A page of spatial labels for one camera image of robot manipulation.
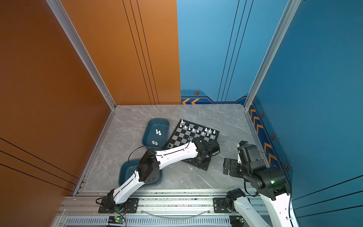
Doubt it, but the black and silver chessboard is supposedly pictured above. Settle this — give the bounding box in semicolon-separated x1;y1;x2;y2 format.
165;120;219;170

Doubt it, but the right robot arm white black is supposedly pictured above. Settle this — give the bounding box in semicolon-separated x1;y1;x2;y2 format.
226;141;299;227

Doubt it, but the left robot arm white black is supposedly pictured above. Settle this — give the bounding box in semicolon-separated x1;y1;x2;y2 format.
106;137;220;210

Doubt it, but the teal tray with white pieces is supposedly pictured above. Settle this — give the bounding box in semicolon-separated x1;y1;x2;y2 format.
141;118;170;151

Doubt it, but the green circuit board right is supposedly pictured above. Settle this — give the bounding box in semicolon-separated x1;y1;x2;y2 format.
229;216;245;227

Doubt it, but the green circuit board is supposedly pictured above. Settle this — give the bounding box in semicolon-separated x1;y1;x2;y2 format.
107;216;127;227
229;216;245;227

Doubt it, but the teal tray with black pieces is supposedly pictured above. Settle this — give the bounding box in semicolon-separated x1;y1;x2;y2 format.
118;159;163;186

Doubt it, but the green circuit board left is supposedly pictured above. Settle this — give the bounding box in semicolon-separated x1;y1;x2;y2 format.
107;216;127;227

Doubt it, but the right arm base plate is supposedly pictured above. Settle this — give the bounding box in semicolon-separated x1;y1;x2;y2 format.
213;197;235;213

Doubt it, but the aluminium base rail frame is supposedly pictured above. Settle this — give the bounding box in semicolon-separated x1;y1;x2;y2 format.
50;187;301;227

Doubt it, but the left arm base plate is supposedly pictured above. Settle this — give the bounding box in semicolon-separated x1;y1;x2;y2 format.
95;197;139;214

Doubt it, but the aluminium corner post right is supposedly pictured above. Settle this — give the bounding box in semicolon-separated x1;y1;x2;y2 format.
244;0;301;110

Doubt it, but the aluminium corner post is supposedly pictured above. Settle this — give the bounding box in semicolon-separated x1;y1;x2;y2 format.
244;0;301;110
46;0;116;111

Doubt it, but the aluminium corner post left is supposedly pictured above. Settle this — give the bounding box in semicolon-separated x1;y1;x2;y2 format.
46;0;116;111

